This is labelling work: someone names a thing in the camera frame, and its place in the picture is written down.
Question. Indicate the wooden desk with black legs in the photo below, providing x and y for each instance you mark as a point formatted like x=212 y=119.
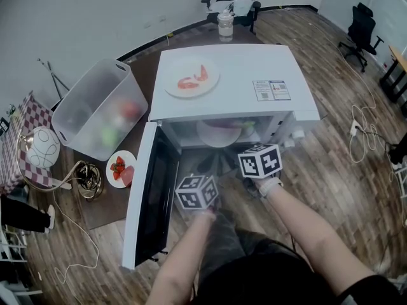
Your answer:
x=399 y=56

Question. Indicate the person's left forearm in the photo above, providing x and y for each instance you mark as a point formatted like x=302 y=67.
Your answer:
x=184 y=253

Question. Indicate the white wristband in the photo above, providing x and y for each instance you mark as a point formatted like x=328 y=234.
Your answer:
x=270 y=187

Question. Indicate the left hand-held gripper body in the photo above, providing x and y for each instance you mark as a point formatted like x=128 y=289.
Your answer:
x=195 y=192

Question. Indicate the empty black office chair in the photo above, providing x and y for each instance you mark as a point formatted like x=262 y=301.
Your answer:
x=362 y=30

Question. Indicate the curled red shrimp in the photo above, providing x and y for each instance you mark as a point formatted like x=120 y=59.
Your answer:
x=186 y=83

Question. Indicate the pink meat slice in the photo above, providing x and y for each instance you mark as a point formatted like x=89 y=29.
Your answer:
x=128 y=175

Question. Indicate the purple eggplant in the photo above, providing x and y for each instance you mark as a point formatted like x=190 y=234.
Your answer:
x=226 y=124

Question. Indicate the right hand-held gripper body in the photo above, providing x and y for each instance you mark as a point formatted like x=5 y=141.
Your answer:
x=260 y=160

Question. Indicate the white plate with shrimps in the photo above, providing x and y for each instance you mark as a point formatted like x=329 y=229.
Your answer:
x=190 y=71

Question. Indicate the white power strip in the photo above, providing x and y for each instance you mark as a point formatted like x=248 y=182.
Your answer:
x=355 y=128

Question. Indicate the small white plate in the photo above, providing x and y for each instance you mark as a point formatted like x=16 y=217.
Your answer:
x=112 y=180

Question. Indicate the white globe lamp gold stand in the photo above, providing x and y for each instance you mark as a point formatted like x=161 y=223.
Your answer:
x=43 y=146

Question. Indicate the white metal shelf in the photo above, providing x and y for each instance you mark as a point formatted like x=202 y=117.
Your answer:
x=12 y=259

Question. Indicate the translucent plastic storage bin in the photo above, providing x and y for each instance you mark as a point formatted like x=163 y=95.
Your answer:
x=95 y=106

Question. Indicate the red strawberries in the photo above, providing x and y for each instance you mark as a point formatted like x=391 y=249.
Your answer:
x=117 y=167

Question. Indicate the white microwave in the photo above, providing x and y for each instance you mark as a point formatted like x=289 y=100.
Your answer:
x=222 y=106

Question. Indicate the long red shrimp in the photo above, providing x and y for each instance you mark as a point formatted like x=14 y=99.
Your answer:
x=202 y=72

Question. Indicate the black office chair with clothes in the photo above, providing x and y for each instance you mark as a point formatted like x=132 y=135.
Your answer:
x=245 y=11

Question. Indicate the person's right forearm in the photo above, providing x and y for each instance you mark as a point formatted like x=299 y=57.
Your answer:
x=305 y=234

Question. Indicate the person's grey patterned trousers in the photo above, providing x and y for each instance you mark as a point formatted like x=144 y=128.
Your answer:
x=222 y=234

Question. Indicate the white plate under eggplant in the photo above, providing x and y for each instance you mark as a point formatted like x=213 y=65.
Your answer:
x=216 y=137

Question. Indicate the folded grey tripod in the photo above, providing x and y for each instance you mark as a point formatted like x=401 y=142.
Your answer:
x=55 y=78

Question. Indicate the person's black shirt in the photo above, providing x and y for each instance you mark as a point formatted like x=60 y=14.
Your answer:
x=270 y=275

